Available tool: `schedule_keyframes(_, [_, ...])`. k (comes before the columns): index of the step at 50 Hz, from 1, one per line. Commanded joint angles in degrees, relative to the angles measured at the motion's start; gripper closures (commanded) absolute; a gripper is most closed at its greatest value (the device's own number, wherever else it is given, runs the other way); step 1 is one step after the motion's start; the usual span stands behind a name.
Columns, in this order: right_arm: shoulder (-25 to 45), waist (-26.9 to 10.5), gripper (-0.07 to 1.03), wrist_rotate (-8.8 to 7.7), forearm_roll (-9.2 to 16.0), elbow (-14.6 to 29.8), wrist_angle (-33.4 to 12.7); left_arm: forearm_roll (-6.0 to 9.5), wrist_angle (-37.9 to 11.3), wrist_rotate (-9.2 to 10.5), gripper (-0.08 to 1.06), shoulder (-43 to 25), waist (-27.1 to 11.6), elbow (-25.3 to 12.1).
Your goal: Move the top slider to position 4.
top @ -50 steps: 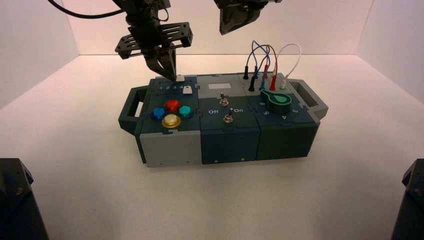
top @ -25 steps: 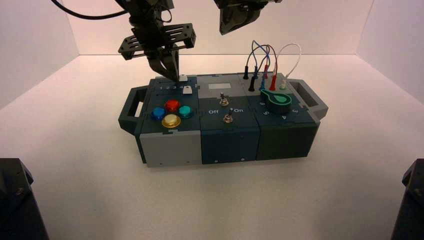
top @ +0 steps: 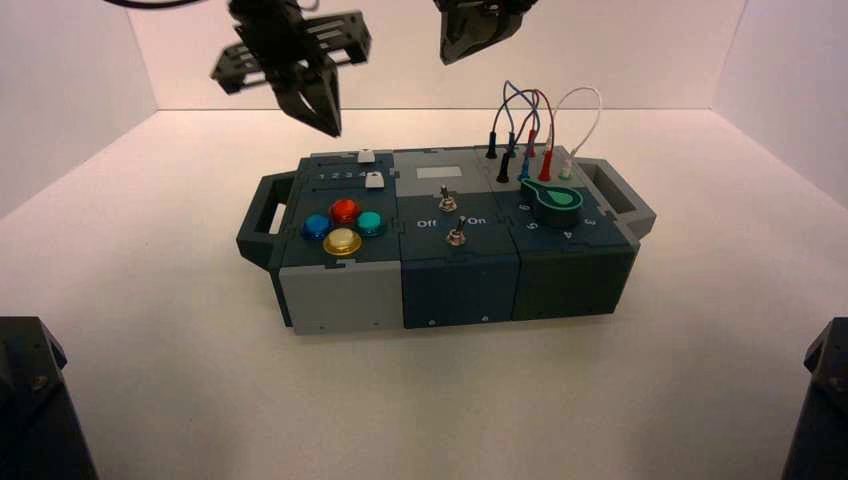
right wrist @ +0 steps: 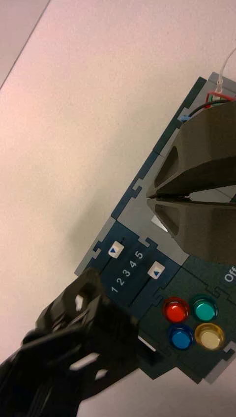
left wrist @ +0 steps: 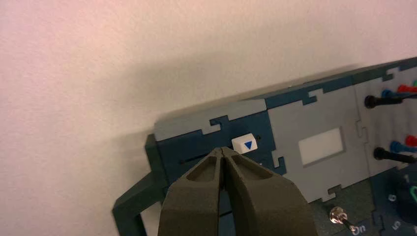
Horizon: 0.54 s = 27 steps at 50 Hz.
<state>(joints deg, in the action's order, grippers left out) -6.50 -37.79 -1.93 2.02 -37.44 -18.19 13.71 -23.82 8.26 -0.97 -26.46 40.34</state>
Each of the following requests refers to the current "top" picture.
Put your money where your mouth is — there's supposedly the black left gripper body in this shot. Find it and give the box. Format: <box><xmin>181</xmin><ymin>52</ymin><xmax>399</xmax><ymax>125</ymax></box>
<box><xmin>211</xmin><ymin>0</ymin><xmax>372</xmax><ymax>94</ymax></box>

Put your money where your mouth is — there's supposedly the blue jumper cable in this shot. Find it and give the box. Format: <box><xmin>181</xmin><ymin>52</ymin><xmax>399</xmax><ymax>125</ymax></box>
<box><xmin>503</xmin><ymin>80</ymin><xmax>543</xmax><ymax>183</ymax></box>

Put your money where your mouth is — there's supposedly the teal round push button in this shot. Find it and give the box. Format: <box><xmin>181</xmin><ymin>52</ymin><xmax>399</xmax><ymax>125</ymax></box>
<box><xmin>353</xmin><ymin>211</ymin><xmax>388</xmax><ymax>238</ymax></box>

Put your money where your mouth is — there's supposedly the white jumper cable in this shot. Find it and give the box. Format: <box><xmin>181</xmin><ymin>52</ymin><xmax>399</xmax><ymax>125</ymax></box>
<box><xmin>545</xmin><ymin>86</ymin><xmax>604</xmax><ymax>180</ymax></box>

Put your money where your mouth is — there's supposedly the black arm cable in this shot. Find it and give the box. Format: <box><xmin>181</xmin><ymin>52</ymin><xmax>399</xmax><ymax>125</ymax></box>
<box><xmin>102</xmin><ymin>0</ymin><xmax>207</xmax><ymax>11</ymax></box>

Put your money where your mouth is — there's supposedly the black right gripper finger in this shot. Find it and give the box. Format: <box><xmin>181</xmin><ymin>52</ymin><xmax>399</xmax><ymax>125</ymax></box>
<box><xmin>442</xmin><ymin>11</ymin><xmax>485</xmax><ymax>66</ymax></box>
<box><xmin>480</xmin><ymin>11</ymin><xmax>525</xmax><ymax>54</ymax></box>

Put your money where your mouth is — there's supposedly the red jumper cable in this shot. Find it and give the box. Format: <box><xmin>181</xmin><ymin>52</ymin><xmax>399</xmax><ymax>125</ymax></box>
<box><xmin>525</xmin><ymin>88</ymin><xmax>558</xmax><ymax>183</ymax></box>

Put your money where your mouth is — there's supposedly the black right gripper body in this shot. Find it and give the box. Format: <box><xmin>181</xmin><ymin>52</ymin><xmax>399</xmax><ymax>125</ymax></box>
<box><xmin>433</xmin><ymin>0</ymin><xmax>538</xmax><ymax>13</ymax></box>

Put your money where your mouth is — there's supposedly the yellow round push button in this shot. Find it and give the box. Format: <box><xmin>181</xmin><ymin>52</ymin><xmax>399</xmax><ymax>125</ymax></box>
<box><xmin>323</xmin><ymin>229</ymin><xmax>364</xmax><ymax>258</ymax></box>

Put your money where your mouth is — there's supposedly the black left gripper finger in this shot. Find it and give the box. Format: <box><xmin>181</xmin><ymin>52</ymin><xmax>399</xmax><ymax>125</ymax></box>
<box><xmin>274</xmin><ymin>82</ymin><xmax>339</xmax><ymax>137</ymax></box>
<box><xmin>305</xmin><ymin>64</ymin><xmax>344</xmax><ymax>138</ymax></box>

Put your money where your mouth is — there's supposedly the dark teal grey task box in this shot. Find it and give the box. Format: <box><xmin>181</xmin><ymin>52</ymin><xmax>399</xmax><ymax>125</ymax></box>
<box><xmin>236</xmin><ymin>145</ymin><xmax>658</xmax><ymax>336</ymax></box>

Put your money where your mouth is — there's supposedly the blue round push button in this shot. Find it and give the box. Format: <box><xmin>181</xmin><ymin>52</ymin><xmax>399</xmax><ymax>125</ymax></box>
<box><xmin>301</xmin><ymin>215</ymin><xmax>334</xmax><ymax>242</ymax></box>

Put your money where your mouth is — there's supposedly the red round push button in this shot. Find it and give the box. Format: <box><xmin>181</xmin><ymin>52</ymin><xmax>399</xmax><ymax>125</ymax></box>
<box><xmin>330</xmin><ymin>199</ymin><xmax>362</xmax><ymax>226</ymax></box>

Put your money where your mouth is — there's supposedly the black jumper cable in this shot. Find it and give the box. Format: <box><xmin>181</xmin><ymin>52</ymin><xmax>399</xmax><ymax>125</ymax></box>
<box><xmin>485</xmin><ymin>88</ymin><xmax>541</xmax><ymax>185</ymax></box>

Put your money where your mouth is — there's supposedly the green rotary pointer knob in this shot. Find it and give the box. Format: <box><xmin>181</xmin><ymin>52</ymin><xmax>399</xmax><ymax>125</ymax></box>
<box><xmin>519</xmin><ymin>177</ymin><xmax>586</xmax><ymax>231</ymax></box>

